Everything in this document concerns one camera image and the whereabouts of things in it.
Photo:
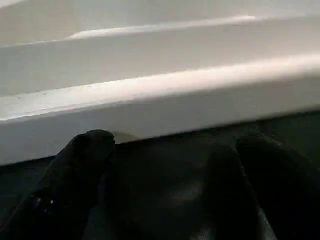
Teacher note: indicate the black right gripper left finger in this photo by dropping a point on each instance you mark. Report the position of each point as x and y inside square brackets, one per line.
[65, 190]

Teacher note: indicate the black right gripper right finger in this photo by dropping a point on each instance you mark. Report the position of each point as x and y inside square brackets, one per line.
[287, 195]

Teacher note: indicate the white plastic table top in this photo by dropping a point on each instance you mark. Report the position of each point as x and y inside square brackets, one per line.
[150, 75]

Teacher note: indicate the black table mat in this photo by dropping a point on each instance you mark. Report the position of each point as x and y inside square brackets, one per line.
[162, 175]

